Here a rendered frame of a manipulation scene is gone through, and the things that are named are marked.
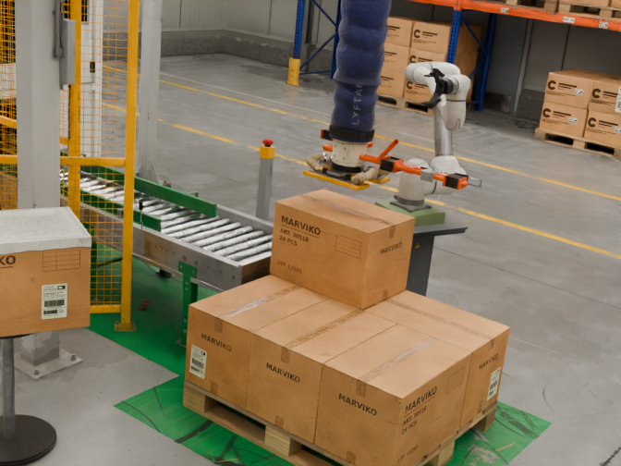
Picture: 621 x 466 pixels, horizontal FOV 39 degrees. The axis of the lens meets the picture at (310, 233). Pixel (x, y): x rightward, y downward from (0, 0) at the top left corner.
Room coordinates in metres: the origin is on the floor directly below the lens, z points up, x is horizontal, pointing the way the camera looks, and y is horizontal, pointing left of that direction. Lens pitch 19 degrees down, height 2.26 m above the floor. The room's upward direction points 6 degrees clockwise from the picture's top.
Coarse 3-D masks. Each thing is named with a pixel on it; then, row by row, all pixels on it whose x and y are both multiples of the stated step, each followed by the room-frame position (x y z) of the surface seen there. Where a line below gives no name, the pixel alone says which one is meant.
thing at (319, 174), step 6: (324, 168) 4.25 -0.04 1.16; (306, 174) 4.26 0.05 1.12; (312, 174) 4.24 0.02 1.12; (318, 174) 4.24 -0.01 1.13; (324, 174) 4.23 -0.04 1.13; (330, 174) 4.24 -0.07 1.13; (348, 174) 4.18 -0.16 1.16; (324, 180) 4.20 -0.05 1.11; (330, 180) 4.18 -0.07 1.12; (336, 180) 4.16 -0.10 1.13; (342, 180) 4.15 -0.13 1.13; (348, 180) 4.16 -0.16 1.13; (348, 186) 4.11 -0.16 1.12; (354, 186) 4.09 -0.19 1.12; (360, 186) 4.10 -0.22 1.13; (366, 186) 4.14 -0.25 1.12
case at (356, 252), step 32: (320, 192) 4.55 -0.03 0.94; (288, 224) 4.25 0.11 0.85; (320, 224) 4.13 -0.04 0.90; (352, 224) 4.06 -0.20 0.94; (384, 224) 4.11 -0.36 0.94; (288, 256) 4.24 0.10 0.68; (320, 256) 4.12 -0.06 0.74; (352, 256) 4.00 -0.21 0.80; (384, 256) 4.07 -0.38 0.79; (320, 288) 4.11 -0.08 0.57; (352, 288) 3.99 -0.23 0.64; (384, 288) 4.11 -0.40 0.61
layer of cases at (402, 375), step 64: (192, 320) 3.80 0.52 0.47; (256, 320) 3.72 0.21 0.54; (320, 320) 3.79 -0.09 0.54; (384, 320) 3.86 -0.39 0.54; (448, 320) 3.93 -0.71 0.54; (256, 384) 3.56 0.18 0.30; (320, 384) 3.36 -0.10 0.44; (384, 384) 3.22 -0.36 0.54; (448, 384) 3.45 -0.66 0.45; (384, 448) 3.14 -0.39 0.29
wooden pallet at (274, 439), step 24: (192, 384) 3.79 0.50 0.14; (192, 408) 3.78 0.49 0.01; (216, 408) 3.79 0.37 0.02; (240, 408) 3.60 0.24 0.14; (240, 432) 3.60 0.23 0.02; (264, 432) 3.61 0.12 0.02; (288, 432) 3.44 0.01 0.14; (456, 432) 3.58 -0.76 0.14; (288, 456) 3.43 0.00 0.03; (312, 456) 3.45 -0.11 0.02; (432, 456) 3.41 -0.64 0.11
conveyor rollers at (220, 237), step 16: (64, 176) 5.76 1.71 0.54; (80, 176) 5.77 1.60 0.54; (96, 192) 5.43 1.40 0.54; (112, 192) 5.44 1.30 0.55; (144, 208) 5.18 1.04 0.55; (160, 208) 5.26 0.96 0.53; (176, 208) 5.26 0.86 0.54; (176, 224) 5.00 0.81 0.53; (192, 224) 5.00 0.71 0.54; (208, 224) 5.00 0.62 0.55; (224, 224) 5.08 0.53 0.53; (240, 224) 5.08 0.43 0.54; (192, 240) 4.74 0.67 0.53; (208, 240) 4.73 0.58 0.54; (224, 240) 4.82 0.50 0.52; (240, 240) 4.81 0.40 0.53; (256, 240) 4.80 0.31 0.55; (272, 240) 4.90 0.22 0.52; (224, 256) 4.56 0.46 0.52; (240, 256) 4.54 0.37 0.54; (256, 256) 4.53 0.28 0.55
